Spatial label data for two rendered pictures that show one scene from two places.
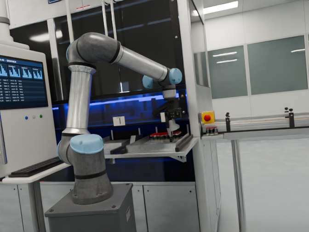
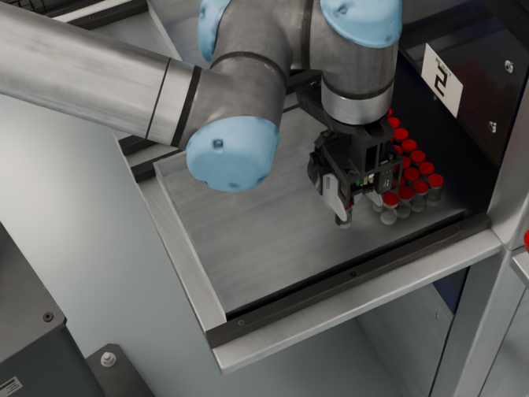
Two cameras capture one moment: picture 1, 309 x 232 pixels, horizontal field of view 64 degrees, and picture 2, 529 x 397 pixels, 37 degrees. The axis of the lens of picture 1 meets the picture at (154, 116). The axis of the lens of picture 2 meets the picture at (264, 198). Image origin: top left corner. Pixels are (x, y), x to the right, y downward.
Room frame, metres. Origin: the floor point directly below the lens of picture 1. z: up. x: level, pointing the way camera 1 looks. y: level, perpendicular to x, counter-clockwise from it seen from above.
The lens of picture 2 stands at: (0.92, -0.47, 1.76)
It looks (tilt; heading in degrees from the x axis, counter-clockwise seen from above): 54 degrees down; 51
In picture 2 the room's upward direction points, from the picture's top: 5 degrees counter-clockwise
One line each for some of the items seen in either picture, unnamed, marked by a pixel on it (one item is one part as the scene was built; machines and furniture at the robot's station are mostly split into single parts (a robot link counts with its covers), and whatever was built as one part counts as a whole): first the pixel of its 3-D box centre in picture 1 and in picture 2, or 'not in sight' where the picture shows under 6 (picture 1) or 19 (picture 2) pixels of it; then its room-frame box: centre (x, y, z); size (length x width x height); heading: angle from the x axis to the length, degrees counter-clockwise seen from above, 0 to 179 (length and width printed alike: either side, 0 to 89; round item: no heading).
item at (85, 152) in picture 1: (87, 153); not in sight; (0.92, 0.27, 0.96); 0.13 x 0.12 x 0.14; 38
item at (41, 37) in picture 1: (26, 65); not in sight; (1.91, 0.93, 1.50); 0.49 x 0.01 x 0.59; 71
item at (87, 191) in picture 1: (92, 183); not in sight; (0.92, 0.26, 0.84); 0.15 x 0.15 x 0.10
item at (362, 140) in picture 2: (172, 108); (357, 142); (1.36, -0.10, 1.07); 0.09 x 0.08 x 0.12; 71
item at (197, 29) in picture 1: (199, 48); not in sight; (1.96, -0.41, 1.50); 0.85 x 0.01 x 0.59; 161
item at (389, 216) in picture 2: (164, 137); (360, 166); (1.44, -0.04, 0.90); 0.18 x 0.02 x 0.05; 71
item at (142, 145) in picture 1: (160, 142); (304, 193); (1.36, -0.02, 0.90); 0.34 x 0.26 x 0.04; 161
